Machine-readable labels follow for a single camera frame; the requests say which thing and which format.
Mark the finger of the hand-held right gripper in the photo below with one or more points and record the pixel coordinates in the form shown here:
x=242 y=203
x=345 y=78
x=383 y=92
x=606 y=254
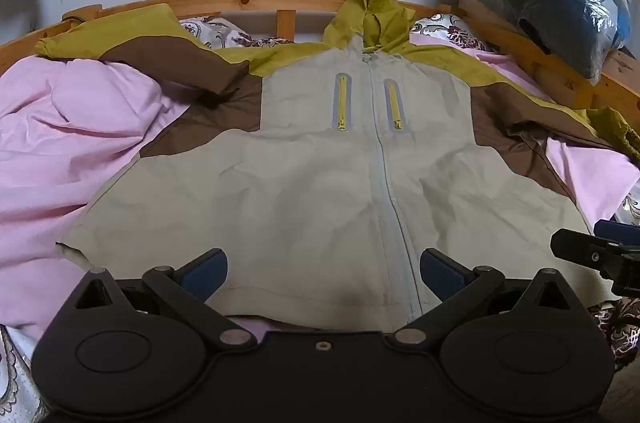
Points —
x=620 y=230
x=582 y=250

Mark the white lace cloth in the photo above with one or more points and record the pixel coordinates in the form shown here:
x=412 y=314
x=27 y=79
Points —
x=17 y=378

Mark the floral pillow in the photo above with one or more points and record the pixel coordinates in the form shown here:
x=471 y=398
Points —
x=220 y=34
x=450 y=30

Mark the floral bedsheet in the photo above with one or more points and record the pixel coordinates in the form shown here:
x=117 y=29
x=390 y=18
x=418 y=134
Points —
x=617 y=333

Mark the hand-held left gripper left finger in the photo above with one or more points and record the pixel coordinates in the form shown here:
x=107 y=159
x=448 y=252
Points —
x=207 y=274

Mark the pink blanket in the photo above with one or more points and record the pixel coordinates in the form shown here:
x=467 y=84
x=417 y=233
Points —
x=60 y=128

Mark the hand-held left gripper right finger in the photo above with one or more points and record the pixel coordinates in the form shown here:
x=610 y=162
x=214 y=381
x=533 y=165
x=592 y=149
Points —
x=442 y=275

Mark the beige brown olive hooded jacket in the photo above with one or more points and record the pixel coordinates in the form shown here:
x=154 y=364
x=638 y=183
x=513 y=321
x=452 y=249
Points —
x=310 y=183

